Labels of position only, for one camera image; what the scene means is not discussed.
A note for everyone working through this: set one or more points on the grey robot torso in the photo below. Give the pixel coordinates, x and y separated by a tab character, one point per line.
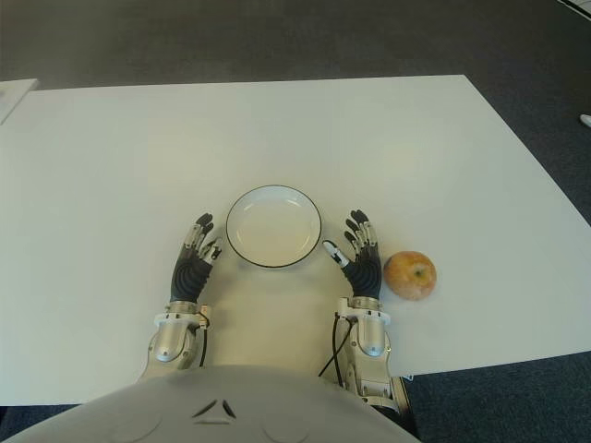
208	406

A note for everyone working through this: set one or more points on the yellow-red apple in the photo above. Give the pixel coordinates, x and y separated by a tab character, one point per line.
411	277

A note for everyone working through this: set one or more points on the small white object on floor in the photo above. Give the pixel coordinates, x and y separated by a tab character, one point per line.
586	121

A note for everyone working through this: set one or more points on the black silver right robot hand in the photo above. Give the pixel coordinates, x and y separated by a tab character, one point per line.
367	274

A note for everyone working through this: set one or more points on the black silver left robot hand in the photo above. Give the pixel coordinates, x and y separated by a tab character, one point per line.
187	277

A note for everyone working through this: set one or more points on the white plate with black rim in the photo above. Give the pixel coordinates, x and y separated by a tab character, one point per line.
274	228

